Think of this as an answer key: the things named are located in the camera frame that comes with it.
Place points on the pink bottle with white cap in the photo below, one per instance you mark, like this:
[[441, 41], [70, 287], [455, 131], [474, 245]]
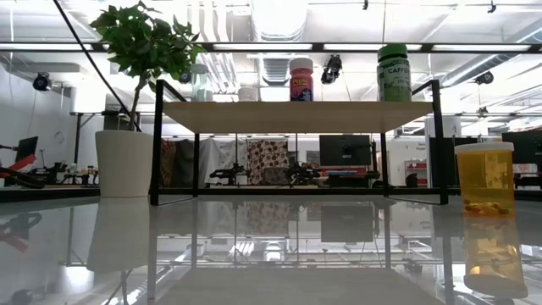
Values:
[[301, 82]]

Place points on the small clear bottle white cap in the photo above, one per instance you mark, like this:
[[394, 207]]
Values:
[[199, 84]]

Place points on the green caffeine bottle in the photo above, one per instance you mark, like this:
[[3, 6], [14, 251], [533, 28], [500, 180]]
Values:
[[394, 76]]

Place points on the orange pill bottle white cap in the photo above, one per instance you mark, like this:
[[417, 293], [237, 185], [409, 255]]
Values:
[[485, 178]]

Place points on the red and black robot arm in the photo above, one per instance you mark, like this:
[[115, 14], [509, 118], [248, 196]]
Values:
[[21, 163]]

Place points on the black background robot arm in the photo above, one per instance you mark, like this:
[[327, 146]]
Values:
[[228, 173], [300, 173]]

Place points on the brown dotted patterned cloth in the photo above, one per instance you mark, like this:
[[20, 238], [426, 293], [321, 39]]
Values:
[[267, 159]]

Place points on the white hanging cloth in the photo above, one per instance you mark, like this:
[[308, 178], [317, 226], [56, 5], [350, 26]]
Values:
[[220, 152]]

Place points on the black background monitor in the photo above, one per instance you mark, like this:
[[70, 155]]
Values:
[[345, 150]]

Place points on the dark gray hanging cloth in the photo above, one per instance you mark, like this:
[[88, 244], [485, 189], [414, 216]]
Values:
[[186, 161]]

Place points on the rack with red bins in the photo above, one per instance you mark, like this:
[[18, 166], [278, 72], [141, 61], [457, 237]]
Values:
[[417, 166]]

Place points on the white round plant pot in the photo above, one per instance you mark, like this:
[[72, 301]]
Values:
[[123, 163]]

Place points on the green leafy plant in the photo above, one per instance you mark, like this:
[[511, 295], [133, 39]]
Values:
[[144, 42]]

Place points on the cluttered workbench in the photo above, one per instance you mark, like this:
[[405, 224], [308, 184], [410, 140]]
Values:
[[63, 175]]

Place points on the small black tilted monitor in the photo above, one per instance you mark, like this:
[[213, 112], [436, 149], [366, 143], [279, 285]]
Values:
[[27, 147]]

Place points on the wide black monitor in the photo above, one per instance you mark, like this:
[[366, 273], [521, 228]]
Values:
[[529, 146]]

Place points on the wooden shelf with black frame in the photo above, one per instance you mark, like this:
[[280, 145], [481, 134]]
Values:
[[296, 116]]

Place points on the black hanging camera device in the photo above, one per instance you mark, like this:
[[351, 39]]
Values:
[[331, 70]]

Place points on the black round ceiling camera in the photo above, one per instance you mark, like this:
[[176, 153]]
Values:
[[185, 78], [42, 81], [485, 78]]

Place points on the black aluminium table frame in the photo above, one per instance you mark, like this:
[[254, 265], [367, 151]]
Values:
[[63, 192]]

